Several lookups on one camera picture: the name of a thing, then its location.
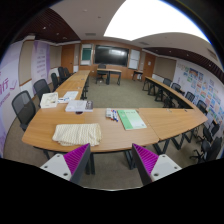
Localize large black wall screen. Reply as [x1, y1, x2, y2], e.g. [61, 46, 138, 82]
[94, 45, 129, 67]

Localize purple wall banner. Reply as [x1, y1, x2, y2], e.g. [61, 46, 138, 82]
[30, 40, 51, 88]

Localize small side table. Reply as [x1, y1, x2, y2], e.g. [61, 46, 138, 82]
[132, 71, 143, 81]

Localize blue marker pen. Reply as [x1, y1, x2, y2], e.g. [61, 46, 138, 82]
[114, 110, 118, 122]

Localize white paper stack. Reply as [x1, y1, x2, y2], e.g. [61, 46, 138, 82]
[65, 100, 86, 112]

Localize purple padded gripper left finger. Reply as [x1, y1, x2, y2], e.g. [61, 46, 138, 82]
[41, 144, 90, 184]

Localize wooden door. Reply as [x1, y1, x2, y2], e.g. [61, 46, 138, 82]
[143, 53, 156, 77]
[61, 44, 75, 72]

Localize green whiteboard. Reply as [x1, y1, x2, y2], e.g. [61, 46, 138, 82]
[80, 44, 92, 65]

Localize cream patterned folded towel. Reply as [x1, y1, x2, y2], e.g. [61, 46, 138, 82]
[52, 123, 102, 146]

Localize small wooden desk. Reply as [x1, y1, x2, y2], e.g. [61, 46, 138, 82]
[104, 69, 122, 85]

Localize long wooden table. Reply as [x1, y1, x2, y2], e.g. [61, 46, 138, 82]
[56, 70, 90, 100]
[145, 77, 195, 109]

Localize dark small book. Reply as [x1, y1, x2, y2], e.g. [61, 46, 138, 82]
[85, 101, 93, 110]

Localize black chair behind desk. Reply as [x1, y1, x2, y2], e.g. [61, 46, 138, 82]
[96, 64, 107, 84]

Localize white papers with blue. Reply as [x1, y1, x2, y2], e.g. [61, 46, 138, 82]
[58, 91, 78, 103]

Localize white whiteboard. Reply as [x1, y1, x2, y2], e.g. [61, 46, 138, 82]
[129, 50, 140, 69]

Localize long wooden left table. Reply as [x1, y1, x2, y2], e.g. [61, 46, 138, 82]
[56, 70, 90, 100]

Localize white marker box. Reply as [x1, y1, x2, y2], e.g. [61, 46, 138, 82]
[106, 108, 112, 118]

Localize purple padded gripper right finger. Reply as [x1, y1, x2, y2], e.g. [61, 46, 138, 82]
[131, 144, 181, 185]

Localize white plastic basket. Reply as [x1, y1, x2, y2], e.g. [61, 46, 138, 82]
[40, 92, 58, 108]

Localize long wooden right table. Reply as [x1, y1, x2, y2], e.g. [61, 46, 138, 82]
[145, 77, 195, 109]

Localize red marker pen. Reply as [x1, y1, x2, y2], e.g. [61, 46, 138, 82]
[111, 110, 115, 120]

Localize black mesh office chair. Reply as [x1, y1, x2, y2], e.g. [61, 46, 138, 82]
[12, 90, 36, 131]
[33, 79, 50, 99]

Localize green booklet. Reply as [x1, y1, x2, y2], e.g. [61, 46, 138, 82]
[118, 109, 146, 130]

